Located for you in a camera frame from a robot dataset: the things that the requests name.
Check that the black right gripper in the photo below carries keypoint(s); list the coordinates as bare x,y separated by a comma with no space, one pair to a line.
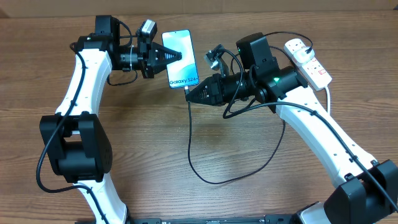
216,89

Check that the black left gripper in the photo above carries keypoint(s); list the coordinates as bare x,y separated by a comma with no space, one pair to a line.
148,56

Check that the Galaxy S24+ smartphone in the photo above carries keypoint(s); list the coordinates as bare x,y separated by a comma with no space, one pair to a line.
182,72

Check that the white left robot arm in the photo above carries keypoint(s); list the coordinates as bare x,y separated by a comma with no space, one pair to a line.
76,144

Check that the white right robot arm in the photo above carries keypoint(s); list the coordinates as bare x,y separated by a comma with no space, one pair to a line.
365,189

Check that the white USB charger plug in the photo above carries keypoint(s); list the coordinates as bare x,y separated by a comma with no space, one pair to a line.
303,56

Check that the white power strip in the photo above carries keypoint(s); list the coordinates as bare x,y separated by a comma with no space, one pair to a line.
313,71

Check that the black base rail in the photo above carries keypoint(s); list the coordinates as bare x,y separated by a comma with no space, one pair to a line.
267,219

